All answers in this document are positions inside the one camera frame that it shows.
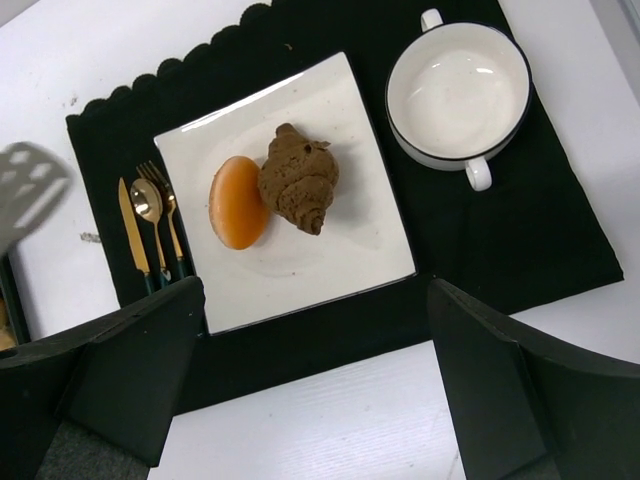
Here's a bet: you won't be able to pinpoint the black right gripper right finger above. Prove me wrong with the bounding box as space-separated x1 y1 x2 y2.
427 279 639 479

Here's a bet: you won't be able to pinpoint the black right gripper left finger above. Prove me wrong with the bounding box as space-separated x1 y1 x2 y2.
1 276 205 479

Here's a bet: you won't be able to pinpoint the plain orange bun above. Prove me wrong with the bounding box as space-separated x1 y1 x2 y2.
208 156 270 250

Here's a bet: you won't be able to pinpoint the silver metal tongs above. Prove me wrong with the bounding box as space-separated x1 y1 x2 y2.
1 142 73 257

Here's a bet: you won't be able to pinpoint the brown croissant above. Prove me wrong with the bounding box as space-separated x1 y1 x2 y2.
258 123 340 236

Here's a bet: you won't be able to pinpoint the black baking tray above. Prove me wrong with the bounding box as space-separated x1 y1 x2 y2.
1 255 32 345

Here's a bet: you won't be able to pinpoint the black placemat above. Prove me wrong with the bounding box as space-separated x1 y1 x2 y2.
66 1 623 413

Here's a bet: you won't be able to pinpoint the white square plate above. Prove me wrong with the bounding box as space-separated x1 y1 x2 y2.
154 52 416 334

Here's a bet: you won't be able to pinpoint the gold spoon green handle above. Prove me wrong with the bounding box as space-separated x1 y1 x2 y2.
130 178 171 288

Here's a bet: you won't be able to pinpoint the white two-handled bowl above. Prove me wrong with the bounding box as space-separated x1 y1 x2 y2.
385 9 533 192

